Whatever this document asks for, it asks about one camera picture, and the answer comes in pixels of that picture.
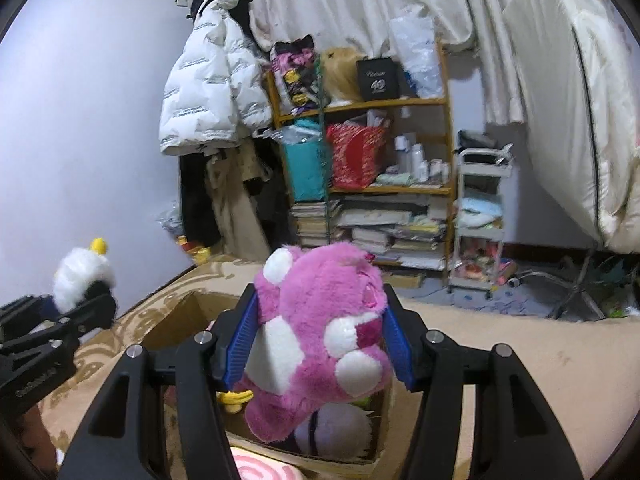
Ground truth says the red and yellow package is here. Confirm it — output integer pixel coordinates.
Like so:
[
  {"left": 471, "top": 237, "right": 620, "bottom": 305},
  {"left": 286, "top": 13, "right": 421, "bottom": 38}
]
[{"left": 177, "top": 235, "right": 213, "bottom": 266}]

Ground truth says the white puffer jacket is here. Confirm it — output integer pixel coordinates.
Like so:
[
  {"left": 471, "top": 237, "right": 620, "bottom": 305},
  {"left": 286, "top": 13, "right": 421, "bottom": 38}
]
[{"left": 158, "top": 0, "right": 274, "bottom": 157}]

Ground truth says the pink bear plush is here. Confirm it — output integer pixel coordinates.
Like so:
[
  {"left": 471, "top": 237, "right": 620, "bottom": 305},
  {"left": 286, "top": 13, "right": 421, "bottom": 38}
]
[{"left": 245, "top": 241, "right": 393, "bottom": 443}]

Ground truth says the dark green pole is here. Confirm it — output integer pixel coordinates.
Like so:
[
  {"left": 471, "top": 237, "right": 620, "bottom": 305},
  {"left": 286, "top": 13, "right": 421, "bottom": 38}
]
[{"left": 316, "top": 52, "right": 333, "bottom": 248}]

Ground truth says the crumpled clear plastic bag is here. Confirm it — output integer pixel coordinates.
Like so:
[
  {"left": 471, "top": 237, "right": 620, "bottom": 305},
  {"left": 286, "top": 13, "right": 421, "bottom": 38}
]
[{"left": 265, "top": 125, "right": 323, "bottom": 146}]

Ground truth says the colourful printed bag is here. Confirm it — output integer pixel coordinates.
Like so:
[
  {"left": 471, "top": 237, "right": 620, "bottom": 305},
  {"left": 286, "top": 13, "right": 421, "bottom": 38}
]
[{"left": 270, "top": 35, "right": 323, "bottom": 116}]

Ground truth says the cream padded office chair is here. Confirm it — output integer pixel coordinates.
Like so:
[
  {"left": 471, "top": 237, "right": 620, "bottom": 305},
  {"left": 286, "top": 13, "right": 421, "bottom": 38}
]
[{"left": 502, "top": 0, "right": 640, "bottom": 321}]

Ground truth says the group of cosmetic bottles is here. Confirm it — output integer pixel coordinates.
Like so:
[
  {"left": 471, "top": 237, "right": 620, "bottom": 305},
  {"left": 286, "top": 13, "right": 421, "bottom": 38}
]
[{"left": 392, "top": 132, "right": 451, "bottom": 186}]

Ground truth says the red patterned bag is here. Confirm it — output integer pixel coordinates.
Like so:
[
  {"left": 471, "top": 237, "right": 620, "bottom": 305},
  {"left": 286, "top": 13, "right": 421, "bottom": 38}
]
[{"left": 326, "top": 122, "right": 387, "bottom": 190}]

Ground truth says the yellow plush toy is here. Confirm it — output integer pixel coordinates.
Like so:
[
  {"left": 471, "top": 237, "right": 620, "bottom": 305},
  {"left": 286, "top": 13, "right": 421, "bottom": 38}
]
[{"left": 219, "top": 389, "right": 254, "bottom": 414}]

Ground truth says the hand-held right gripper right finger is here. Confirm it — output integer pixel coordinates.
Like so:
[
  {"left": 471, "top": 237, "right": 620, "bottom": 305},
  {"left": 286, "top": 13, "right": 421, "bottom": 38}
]
[{"left": 381, "top": 282, "right": 585, "bottom": 480}]

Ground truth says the teal bag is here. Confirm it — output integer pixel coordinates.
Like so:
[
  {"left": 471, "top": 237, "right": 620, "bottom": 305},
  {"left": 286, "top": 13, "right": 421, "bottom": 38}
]
[{"left": 282, "top": 120, "right": 328, "bottom": 202}]

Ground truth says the cream curtain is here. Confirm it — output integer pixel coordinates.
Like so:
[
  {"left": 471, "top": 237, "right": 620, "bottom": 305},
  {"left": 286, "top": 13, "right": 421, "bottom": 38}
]
[{"left": 247, "top": 0, "right": 531, "bottom": 123}]

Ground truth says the white rolling cart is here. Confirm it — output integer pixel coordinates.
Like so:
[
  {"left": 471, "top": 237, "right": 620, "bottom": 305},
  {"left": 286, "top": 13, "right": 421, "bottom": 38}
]
[{"left": 447, "top": 146, "right": 515, "bottom": 293}]

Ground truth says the person's left forearm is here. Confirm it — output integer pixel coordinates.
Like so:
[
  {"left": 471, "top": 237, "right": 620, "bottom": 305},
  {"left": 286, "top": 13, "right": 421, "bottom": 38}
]
[{"left": 15, "top": 402, "right": 58, "bottom": 466}]

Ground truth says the purple-haired plush doll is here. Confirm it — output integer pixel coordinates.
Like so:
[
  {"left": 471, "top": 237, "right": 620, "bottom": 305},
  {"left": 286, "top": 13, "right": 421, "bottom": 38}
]
[{"left": 294, "top": 404, "right": 372, "bottom": 461}]

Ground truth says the white fluffy plush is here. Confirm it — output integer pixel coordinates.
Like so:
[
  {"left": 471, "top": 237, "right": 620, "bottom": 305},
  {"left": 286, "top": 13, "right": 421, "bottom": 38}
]
[{"left": 52, "top": 237, "right": 117, "bottom": 313}]

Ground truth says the black gift bag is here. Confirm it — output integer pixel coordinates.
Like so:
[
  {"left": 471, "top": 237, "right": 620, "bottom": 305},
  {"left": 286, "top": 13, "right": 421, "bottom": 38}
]
[{"left": 356, "top": 56, "right": 401, "bottom": 102}]

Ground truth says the pink swirl roll plush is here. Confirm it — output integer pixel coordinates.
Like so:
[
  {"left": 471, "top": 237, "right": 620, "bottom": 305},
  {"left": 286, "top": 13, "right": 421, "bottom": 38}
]
[{"left": 229, "top": 447, "right": 307, "bottom": 480}]

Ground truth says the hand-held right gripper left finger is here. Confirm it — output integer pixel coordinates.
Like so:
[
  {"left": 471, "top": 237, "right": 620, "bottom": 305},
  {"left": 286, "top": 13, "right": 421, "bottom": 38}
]
[{"left": 59, "top": 282, "right": 261, "bottom": 480}]

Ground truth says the cardboard box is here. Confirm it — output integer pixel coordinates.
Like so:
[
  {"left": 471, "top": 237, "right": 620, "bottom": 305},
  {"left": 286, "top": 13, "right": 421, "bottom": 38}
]
[{"left": 142, "top": 290, "right": 396, "bottom": 463}]

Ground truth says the wooden shelf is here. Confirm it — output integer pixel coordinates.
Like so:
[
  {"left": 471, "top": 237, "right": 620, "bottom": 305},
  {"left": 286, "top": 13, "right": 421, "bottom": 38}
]
[{"left": 265, "top": 40, "right": 457, "bottom": 286}]

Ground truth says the pile of books and papers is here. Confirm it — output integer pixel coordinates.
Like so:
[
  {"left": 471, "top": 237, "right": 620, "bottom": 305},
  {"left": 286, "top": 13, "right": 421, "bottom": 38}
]
[{"left": 332, "top": 195, "right": 448, "bottom": 271}]

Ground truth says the light blue cloth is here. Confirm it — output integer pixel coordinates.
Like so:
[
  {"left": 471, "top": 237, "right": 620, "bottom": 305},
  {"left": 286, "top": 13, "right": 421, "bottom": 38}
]
[{"left": 457, "top": 196, "right": 503, "bottom": 228}]

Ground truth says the plastic bag with print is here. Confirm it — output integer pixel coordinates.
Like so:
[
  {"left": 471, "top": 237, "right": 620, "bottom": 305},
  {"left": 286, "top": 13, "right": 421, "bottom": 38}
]
[{"left": 160, "top": 205, "right": 186, "bottom": 241}]

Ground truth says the beige printed blanket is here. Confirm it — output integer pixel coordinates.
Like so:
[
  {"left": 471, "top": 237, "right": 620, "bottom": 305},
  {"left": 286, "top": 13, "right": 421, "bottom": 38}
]
[{"left": 30, "top": 255, "right": 636, "bottom": 480}]

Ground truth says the beige hanging coat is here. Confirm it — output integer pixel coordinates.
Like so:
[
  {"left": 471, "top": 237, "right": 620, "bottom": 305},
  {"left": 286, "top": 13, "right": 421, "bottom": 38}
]
[{"left": 205, "top": 137, "right": 273, "bottom": 261}]

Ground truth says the stack of books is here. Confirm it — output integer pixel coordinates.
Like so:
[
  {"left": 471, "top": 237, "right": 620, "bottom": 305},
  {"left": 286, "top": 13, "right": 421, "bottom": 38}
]
[{"left": 291, "top": 200, "right": 333, "bottom": 248}]

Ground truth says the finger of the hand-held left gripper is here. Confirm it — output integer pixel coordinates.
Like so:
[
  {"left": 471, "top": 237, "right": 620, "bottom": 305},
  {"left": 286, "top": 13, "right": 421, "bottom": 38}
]
[
  {"left": 0, "top": 295, "right": 57, "bottom": 341},
  {"left": 0, "top": 292, "right": 119, "bottom": 376}
]

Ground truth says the black hanging coat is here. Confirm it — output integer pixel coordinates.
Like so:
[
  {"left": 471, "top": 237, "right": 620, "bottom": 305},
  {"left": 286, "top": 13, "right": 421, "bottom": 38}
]
[{"left": 179, "top": 152, "right": 223, "bottom": 251}]

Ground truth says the blond wig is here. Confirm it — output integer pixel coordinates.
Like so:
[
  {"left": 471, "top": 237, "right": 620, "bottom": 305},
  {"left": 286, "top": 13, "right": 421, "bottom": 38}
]
[{"left": 320, "top": 46, "right": 363, "bottom": 106}]

